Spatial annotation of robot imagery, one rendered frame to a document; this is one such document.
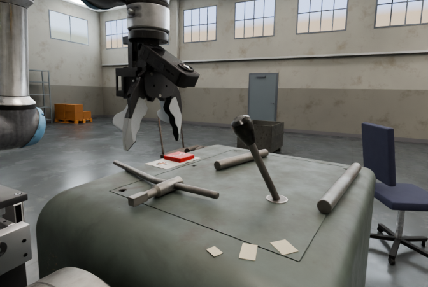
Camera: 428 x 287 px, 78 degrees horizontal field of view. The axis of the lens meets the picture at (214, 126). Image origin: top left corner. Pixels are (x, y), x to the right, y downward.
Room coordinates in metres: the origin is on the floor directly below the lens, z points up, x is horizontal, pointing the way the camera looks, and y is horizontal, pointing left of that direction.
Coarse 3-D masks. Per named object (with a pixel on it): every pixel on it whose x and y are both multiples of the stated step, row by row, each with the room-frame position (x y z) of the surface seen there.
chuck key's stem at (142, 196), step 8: (176, 176) 0.48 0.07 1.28; (160, 184) 0.44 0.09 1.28; (168, 184) 0.45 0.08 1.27; (144, 192) 0.41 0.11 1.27; (152, 192) 0.42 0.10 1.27; (160, 192) 0.43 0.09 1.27; (168, 192) 0.45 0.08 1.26; (128, 200) 0.39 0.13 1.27; (136, 200) 0.39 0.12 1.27; (144, 200) 0.40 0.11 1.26
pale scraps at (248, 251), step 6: (282, 240) 0.31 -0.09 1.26; (246, 246) 0.29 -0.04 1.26; (252, 246) 0.29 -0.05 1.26; (276, 246) 0.29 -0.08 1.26; (282, 246) 0.29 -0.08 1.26; (288, 246) 0.29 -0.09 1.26; (210, 252) 0.28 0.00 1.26; (216, 252) 0.28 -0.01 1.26; (240, 252) 0.28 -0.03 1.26; (246, 252) 0.28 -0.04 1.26; (252, 252) 0.28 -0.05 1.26; (282, 252) 0.28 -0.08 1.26; (288, 252) 0.28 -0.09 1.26; (294, 252) 0.28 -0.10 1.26; (246, 258) 0.27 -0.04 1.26; (252, 258) 0.27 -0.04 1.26
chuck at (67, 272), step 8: (56, 272) 0.29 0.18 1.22; (64, 272) 0.28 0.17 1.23; (72, 272) 0.27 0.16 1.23; (80, 272) 0.27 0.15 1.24; (88, 272) 0.27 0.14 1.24; (40, 280) 0.28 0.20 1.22; (48, 280) 0.27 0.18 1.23; (56, 280) 0.26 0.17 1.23; (64, 280) 0.26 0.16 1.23; (72, 280) 0.26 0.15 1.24; (80, 280) 0.26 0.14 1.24; (88, 280) 0.26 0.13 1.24; (96, 280) 0.26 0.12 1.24
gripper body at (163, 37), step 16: (128, 32) 0.48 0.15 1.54; (144, 32) 0.46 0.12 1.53; (160, 32) 0.47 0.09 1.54; (128, 48) 0.50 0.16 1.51; (128, 64) 0.50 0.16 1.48; (144, 64) 0.48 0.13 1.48; (128, 80) 0.48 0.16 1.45; (144, 80) 0.45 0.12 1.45; (160, 80) 0.48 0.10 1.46; (160, 96) 0.48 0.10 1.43
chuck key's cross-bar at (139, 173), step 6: (114, 162) 0.63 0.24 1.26; (120, 162) 0.61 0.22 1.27; (126, 168) 0.58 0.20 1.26; (132, 168) 0.56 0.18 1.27; (138, 174) 0.53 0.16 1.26; (144, 174) 0.52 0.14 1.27; (150, 180) 0.49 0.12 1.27; (156, 180) 0.48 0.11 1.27; (162, 180) 0.48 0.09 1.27; (180, 186) 0.45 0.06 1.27; (186, 186) 0.45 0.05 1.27; (192, 186) 0.44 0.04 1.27; (192, 192) 0.44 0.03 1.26; (198, 192) 0.43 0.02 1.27; (204, 192) 0.42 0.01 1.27; (210, 192) 0.42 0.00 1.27; (216, 192) 0.41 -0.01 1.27; (216, 198) 0.41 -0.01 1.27
